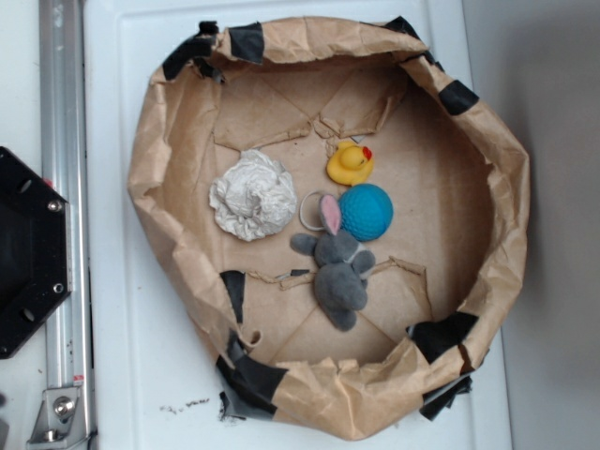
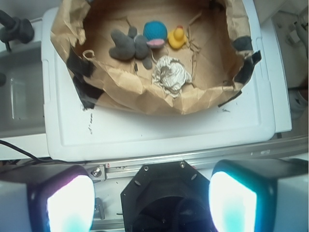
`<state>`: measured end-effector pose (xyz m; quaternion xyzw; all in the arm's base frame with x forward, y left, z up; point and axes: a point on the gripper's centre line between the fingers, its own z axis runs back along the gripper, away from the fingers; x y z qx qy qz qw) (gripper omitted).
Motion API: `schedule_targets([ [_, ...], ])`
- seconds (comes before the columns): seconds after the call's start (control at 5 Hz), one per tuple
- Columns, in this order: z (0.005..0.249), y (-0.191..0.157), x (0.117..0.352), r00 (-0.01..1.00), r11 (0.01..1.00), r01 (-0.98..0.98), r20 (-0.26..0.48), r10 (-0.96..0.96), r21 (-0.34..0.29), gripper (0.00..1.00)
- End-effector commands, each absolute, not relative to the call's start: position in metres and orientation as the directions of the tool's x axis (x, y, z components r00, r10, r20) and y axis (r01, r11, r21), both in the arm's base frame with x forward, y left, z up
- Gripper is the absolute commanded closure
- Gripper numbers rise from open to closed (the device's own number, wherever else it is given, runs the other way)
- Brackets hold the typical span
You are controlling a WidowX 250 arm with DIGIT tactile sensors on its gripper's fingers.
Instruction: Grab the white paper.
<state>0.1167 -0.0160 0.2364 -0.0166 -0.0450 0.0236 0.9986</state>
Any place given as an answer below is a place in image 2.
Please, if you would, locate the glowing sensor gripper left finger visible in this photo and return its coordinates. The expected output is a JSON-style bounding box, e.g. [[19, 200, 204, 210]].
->
[[0, 164, 95, 232]]

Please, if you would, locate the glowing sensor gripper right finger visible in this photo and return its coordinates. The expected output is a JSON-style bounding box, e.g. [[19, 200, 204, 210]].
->
[[209, 158, 309, 232]]

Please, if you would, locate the crumpled white paper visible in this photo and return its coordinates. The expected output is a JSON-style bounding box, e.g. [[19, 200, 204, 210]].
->
[[152, 55, 193, 98]]

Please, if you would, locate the white plastic tray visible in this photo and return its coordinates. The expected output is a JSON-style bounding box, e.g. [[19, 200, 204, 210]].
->
[[42, 8, 276, 161]]

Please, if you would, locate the clear plastic bin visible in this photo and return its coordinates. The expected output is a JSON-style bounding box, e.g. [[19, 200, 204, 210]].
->
[[0, 42, 45, 138]]

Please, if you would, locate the brown paper bag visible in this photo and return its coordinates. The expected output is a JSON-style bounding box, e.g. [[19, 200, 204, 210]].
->
[[51, 0, 261, 115]]

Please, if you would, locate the grey plush elephant toy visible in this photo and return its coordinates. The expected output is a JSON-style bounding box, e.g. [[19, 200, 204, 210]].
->
[[109, 26, 153, 70]]

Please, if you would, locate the yellow rubber duck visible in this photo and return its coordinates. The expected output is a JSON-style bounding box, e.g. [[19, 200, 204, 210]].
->
[[168, 25, 187, 50]]

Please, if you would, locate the blue knitted ball toy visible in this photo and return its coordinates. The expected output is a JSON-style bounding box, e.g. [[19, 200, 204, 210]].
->
[[143, 21, 168, 49]]

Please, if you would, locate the aluminium rail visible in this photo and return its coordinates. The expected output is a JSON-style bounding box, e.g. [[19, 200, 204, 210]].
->
[[83, 135, 309, 182]]

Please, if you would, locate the black cable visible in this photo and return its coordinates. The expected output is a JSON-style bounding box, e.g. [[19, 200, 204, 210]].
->
[[0, 140, 53, 162]]

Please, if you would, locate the black octagonal mount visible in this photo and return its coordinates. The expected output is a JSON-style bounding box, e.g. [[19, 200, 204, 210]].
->
[[121, 161, 216, 232]]

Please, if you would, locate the black knob handle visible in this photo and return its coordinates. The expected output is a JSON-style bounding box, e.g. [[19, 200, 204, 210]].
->
[[0, 10, 35, 52]]

